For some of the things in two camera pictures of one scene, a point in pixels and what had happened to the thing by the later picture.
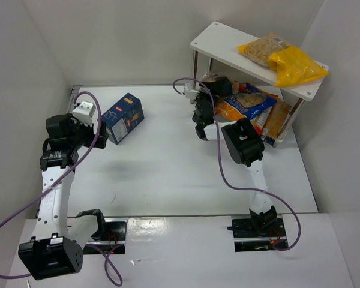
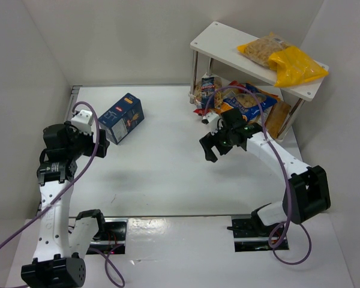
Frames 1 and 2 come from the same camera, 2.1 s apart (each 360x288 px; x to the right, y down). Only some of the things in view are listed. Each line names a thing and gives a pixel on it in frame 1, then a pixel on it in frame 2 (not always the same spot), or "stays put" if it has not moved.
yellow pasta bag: [294, 68] stays put
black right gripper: [213, 87] to [217, 141]
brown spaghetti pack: [278, 113] stays put
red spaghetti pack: [259, 122] stays put
